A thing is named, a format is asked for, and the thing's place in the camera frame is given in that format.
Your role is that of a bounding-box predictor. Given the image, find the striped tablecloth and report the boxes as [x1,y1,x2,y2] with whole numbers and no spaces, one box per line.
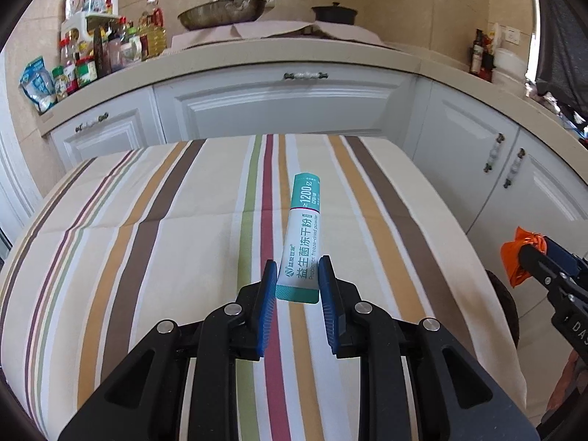
[1,135,527,440]

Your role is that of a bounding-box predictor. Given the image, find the cabinet door handle left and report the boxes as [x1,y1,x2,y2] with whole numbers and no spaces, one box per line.
[483,132,505,173]

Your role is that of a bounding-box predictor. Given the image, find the steel frying pan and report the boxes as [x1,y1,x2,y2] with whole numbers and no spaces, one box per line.
[178,0,266,31]

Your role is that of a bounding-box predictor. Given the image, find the left drawer handle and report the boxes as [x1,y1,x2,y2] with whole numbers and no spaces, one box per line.
[75,112,109,133]

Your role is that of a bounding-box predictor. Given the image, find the blue white snack bag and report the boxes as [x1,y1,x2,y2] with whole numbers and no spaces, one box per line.
[19,57,56,115]

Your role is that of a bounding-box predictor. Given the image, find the white stacked bowls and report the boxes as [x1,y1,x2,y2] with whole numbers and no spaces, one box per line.
[493,48,527,83]

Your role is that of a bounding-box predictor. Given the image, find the person's right hand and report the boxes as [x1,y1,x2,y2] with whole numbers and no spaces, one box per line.
[546,351,588,411]

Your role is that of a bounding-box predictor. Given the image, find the cabinet door handle right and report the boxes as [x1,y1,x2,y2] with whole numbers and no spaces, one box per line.
[503,148,526,189]

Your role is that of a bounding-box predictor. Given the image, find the orange wrapper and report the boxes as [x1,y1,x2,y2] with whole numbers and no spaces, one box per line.
[499,226,549,289]

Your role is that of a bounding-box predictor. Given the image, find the green white probiotic sachet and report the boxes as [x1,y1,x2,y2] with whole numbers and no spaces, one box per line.
[276,172,321,305]

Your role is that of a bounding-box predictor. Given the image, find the wall power socket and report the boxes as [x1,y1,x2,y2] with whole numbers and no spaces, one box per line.
[504,27,520,45]

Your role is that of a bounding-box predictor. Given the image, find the black casserole pot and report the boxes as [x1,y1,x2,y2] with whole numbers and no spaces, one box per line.
[312,2,358,25]

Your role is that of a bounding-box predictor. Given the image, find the dark grey hanging cloth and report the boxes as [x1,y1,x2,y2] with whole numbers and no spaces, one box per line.
[536,0,587,118]

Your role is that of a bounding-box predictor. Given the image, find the pink stove cover cloth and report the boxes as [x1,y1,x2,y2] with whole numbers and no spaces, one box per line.
[169,20,386,52]

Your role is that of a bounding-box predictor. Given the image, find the cooking oil bottle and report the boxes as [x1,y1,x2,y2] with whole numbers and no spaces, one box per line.
[139,0,166,60]

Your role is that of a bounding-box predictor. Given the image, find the white spice rack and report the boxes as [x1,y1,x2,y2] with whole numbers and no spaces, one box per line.
[59,11,119,53]

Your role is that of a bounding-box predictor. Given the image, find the middle drawer handle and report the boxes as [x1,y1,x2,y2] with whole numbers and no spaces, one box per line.
[283,72,329,81]

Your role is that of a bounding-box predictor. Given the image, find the drawer handle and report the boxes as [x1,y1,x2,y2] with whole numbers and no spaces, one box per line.
[283,72,329,81]
[75,112,109,133]

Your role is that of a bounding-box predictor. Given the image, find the cabinet door handle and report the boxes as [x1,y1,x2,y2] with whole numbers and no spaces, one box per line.
[483,132,505,173]
[503,148,526,189]

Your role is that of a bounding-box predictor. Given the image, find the dark sauce bottle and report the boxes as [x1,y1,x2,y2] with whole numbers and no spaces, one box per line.
[469,29,484,75]

